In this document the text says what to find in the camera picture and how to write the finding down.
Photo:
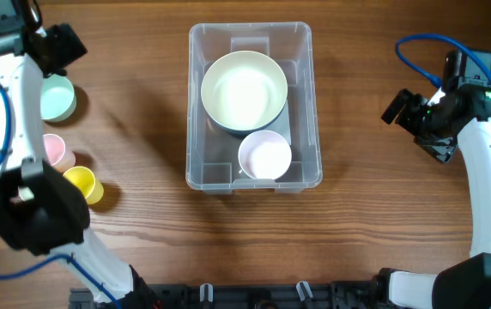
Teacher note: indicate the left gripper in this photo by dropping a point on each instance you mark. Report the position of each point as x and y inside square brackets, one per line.
[63, 47]

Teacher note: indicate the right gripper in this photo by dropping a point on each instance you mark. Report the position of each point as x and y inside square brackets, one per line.
[436, 148]

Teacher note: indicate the mint green small bowl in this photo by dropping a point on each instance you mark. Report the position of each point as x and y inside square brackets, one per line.
[58, 99]

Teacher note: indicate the pink cup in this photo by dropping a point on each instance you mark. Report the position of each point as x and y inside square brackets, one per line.
[59, 155]

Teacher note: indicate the yellow cup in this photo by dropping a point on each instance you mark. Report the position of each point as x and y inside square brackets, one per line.
[84, 179]

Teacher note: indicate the pink small bowl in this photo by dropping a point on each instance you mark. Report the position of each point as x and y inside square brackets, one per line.
[264, 154]

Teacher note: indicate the cream bowl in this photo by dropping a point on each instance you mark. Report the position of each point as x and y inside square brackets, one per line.
[244, 90]

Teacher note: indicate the dark blue bowl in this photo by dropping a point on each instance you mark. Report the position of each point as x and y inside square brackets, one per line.
[237, 132]

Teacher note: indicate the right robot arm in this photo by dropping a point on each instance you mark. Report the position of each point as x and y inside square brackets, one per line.
[456, 118]

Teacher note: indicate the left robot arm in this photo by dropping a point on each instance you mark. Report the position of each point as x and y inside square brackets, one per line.
[40, 210]

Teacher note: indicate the clear plastic storage container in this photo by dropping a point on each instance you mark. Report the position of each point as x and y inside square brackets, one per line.
[212, 154]

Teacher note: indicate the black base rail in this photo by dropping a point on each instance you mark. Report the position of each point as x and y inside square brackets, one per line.
[335, 295]

